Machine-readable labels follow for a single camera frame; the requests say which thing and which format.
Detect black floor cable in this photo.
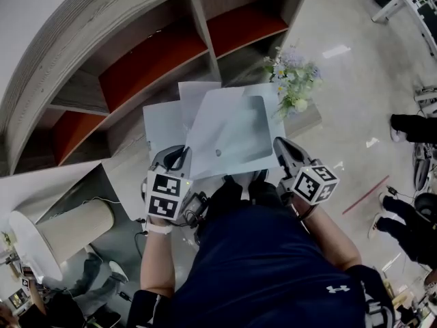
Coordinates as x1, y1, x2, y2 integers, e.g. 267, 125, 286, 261
134, 230, 148, 258

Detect person's right shoe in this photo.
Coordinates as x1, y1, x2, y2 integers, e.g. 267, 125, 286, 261
251, 169, 270, 185

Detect white and purple flower bouquet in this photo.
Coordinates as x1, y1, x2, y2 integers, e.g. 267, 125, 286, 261
262, 44, 324, 119

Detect black round bin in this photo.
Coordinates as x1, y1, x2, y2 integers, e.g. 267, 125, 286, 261
412, 192, 437, 223

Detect person's black trousers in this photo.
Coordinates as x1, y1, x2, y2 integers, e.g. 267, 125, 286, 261
204, 174, 291, 218

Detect white floor device with cables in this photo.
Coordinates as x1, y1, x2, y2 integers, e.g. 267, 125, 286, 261
414, 85, 437, 115

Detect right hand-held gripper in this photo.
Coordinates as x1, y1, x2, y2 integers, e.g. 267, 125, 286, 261
272, 136, 341, 207

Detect person's right forearm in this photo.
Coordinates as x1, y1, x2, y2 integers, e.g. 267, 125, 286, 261
293, 196, 363, 271

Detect black electronics box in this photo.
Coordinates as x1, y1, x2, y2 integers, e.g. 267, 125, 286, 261
180, 191, 210, 228

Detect white thin cable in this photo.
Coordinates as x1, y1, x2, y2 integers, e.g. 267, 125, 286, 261
83, 196, 121, 205

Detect person's left forearm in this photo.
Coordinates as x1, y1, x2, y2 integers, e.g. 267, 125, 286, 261
140, 217, 182, 292

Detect person's navy shirt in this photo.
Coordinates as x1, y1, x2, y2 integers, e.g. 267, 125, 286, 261
126, 203, 397, 328

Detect black power adapter with cable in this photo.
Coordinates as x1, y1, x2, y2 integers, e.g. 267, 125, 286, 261
386, 185, 416, 200

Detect grey wooden desk with shelves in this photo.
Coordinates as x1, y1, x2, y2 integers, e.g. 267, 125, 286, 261
0, 0, 322, 222

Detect white box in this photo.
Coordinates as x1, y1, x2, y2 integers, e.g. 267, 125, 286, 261
142, 82, 287, 180

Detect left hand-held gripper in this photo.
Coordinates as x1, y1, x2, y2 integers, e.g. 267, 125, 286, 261
145, 143, 195, 221

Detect white wristband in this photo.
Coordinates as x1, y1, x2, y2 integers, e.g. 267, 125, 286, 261
146, 222, 173, 235

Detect wooden frame stand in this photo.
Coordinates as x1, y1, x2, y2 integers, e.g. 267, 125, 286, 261
382, 275, 437, 328

